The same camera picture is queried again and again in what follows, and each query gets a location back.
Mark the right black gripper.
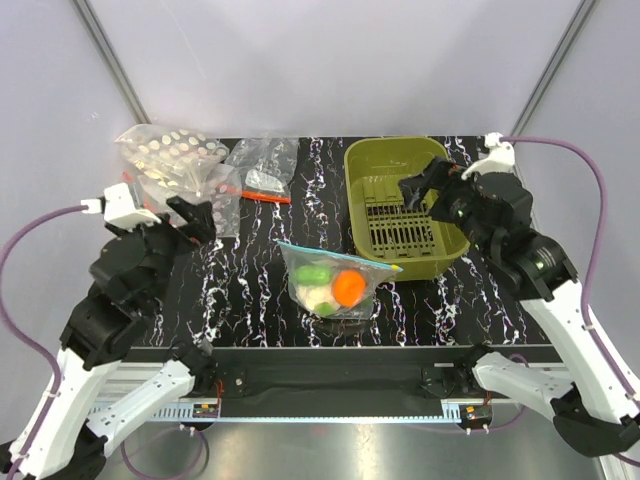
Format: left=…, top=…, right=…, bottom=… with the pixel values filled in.
left=398, top=155, right=496, bottom=259

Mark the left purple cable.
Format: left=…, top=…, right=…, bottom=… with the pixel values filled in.
left=0, top=204, right=211, bottom=480

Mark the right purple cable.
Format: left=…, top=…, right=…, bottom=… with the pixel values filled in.
left=499, top=134, right=640, bottom=469

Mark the purple cable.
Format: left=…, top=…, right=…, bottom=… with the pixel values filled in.
left=499, top=134, right=640, bottom=469
left=0, top=204, right=211, bottom=480

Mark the bag of white discs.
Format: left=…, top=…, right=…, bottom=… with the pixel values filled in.
left=115, top=124, right=229, bottom=194

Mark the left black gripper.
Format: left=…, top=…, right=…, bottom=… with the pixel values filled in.
left=111, top=194, right=219, bottom=308

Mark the clear blue-zipper bag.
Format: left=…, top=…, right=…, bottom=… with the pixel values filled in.
left=278, top=241, right=403, bottom=320

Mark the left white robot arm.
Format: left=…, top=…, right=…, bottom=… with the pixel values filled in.
left=1, top=196, right=217, bottom=479

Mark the olive green plastic bin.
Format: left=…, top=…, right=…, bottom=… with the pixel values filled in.
left=344, top=137, right=469, bottom=282

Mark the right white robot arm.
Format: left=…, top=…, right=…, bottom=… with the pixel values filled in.
left=398, top=157, right=639, bottom=457

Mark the clear orange-zipper bag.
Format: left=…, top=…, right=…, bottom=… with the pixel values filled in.
left=224, top=137, right=299, bottom=204

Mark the green vegetable toy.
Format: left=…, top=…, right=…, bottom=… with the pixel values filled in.
left=293, top=264, right=332, bottom=286

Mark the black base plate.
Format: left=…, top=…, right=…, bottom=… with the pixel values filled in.
left=214, top=347, right=482, bottom=422

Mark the clear red-zipper bag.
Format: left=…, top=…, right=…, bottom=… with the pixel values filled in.
left=121, top=171, right=166, bottom=213

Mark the orange carrot toy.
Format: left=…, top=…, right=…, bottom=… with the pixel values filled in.
left=332, top=270, right=367, bottom=308

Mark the black marble pattern mat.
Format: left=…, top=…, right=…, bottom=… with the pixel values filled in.
left=141, top=137, right=546, bottom=348

